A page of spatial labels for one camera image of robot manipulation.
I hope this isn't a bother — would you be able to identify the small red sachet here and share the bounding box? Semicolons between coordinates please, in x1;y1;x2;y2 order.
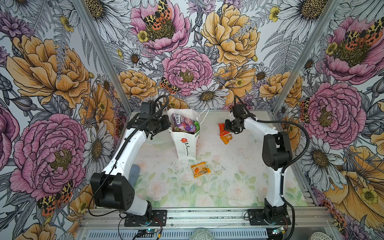
218;123;230;137

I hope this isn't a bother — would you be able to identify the small purple snack bag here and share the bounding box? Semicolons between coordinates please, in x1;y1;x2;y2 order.
172;114;197;134

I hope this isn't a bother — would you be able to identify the white paper bag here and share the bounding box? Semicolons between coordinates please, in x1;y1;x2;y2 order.
168;109;210;160

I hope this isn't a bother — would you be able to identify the green chips bag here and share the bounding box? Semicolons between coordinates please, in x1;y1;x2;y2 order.
194;121;200;132

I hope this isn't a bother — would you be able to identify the orange snack packet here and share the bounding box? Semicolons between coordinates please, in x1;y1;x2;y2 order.
191;162;211;179

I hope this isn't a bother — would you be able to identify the small orange sachet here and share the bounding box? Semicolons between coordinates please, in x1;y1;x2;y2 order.
220;134;233;145

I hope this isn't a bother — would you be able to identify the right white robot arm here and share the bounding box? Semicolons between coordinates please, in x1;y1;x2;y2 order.
225;96;310;225

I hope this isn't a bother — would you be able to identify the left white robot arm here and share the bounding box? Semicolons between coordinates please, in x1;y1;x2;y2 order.
90;95;171;222

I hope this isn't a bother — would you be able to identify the floral table mat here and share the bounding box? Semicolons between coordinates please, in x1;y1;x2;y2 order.
131;140;307;208

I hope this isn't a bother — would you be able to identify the grey oval case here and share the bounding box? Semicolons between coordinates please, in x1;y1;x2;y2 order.
129;165;141;187

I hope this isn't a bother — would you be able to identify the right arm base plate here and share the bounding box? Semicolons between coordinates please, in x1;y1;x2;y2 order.
245;209;292;226

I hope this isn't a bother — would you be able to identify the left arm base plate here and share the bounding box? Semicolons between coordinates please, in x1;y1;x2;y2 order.
124;210;168;227

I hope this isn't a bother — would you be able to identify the aluminium front rail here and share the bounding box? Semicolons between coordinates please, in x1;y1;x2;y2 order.
79;206;335;230

